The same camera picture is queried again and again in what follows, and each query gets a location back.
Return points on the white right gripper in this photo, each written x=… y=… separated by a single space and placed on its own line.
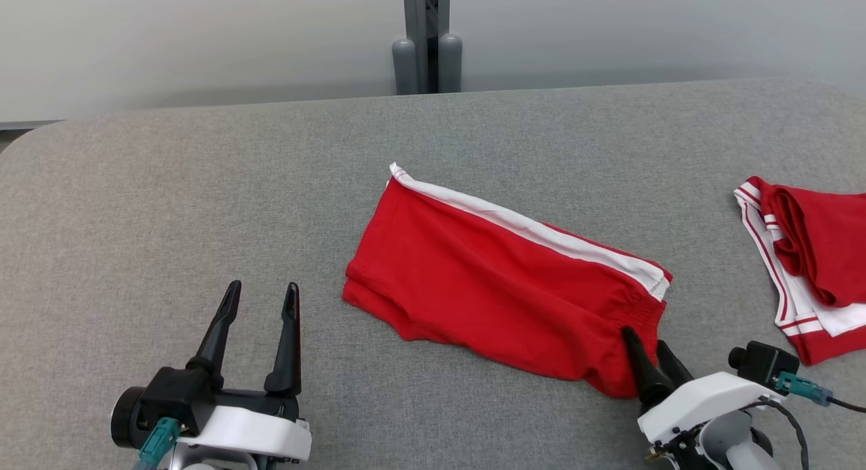
x=697 y=399

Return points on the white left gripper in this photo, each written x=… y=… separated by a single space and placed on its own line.
x=250 y=433

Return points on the red shorts white stripe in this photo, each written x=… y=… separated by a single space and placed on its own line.
x=487 y=287

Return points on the red basketball jersey white trim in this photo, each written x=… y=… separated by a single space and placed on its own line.
x=825 y=247

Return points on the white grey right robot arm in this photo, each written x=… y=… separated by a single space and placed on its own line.
x=737 y=450

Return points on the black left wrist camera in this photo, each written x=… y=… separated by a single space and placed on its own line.
x=172 y=399

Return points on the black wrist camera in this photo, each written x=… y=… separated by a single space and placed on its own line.
x=764 y=362
x=172 y=399

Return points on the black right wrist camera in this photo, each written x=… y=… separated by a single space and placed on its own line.
x=764 y=362

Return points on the grey metal wall post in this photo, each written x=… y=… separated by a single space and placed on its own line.
x=426 y=24

